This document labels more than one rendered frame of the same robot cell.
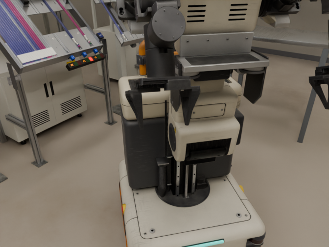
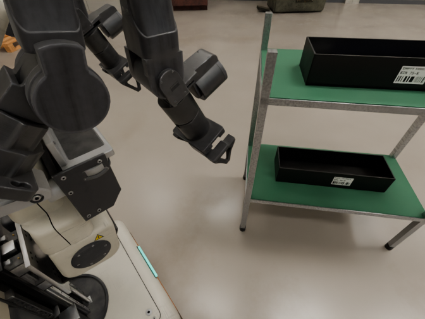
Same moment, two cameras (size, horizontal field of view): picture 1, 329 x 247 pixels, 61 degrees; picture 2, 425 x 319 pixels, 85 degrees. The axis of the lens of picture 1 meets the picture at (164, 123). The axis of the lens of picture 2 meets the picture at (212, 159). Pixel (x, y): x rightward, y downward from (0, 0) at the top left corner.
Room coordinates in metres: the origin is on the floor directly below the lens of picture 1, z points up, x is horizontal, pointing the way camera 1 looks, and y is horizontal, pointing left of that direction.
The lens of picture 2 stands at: (0.68, 0.36, 1.37)
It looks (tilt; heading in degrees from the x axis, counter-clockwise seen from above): 46 degrees down; 244
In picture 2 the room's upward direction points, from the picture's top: 1 degrees counter-clockwise
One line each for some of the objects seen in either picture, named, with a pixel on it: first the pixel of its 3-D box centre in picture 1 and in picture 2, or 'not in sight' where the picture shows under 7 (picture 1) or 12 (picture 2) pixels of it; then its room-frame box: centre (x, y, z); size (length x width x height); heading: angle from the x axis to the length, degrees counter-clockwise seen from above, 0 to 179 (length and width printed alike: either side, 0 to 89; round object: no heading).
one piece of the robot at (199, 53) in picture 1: (216, 71); (66, 150); (0.81, -0.15, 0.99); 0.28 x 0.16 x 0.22; 102
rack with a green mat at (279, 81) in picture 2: not in sight; (338, 149); (-0.29, -0.12, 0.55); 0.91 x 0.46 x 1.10; 145
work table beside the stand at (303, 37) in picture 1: (272, 81); not in sight; (2.28, -0.94, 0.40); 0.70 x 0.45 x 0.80; 60
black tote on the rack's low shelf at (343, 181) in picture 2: not in sight; (329, 168); (-0.29, -0.12, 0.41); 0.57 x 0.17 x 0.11; 145
